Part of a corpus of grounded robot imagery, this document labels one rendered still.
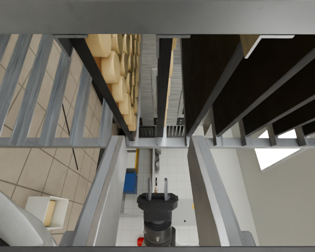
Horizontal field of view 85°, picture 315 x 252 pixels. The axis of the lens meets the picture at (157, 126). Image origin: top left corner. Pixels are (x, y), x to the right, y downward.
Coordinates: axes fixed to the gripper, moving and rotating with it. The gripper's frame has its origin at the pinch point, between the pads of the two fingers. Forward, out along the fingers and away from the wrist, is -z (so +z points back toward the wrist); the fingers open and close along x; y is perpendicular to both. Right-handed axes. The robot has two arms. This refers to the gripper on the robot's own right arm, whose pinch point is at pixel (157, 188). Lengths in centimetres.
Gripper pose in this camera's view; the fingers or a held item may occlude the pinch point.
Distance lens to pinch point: 55.4
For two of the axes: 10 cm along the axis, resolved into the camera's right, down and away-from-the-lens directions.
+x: 10.0, 0.0, 0.0
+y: 0.0, 1.8, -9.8
